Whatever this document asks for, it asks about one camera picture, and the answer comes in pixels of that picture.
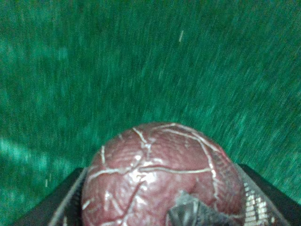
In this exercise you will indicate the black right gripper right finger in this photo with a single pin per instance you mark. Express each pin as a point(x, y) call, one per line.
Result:
point(265, 204)

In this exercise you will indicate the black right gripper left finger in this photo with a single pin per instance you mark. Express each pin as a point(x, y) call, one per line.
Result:
point(60, 208)

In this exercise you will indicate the dark red toy fruit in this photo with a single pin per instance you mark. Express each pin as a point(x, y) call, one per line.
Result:
point(136, 177)

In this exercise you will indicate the green velvet table cloth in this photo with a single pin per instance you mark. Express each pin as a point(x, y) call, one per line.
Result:
point(74, 73)

